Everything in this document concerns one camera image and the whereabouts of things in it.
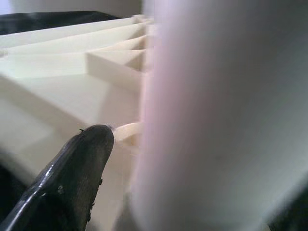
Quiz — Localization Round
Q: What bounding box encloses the black table cloth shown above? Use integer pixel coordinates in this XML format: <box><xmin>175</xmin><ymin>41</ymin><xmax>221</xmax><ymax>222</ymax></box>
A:
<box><xmin>0</xmin><ymin>11</ymin><xmax>132</xmax><ymax>36</ymax></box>

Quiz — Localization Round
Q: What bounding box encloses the white plastic table leg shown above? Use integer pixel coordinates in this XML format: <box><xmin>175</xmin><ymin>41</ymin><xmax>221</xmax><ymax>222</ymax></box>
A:
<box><xmin>129</xmin><ymin>0</ymin><xmax>308</xmax><ymax>231</ymax></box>

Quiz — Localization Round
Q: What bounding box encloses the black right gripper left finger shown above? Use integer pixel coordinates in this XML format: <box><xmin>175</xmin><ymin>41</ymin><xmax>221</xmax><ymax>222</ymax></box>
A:
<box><xmin>0</xmin><ymin>124</ymin><xmax>115</xmax><ymax>231</ymax></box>

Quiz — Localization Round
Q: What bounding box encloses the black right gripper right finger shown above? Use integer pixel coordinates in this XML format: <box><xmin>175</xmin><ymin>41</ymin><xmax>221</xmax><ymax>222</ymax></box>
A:
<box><xmin>267</xmin><ymin>185</ymin><xmax>308</xmax><ymax>231</ymax></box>

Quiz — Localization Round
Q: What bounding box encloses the white plastic table top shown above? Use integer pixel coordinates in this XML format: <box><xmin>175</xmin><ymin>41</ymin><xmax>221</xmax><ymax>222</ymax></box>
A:
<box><xmin>0</xmin><ymin>14</ymin><xmax>157</xmax><ymax>231</ymax></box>

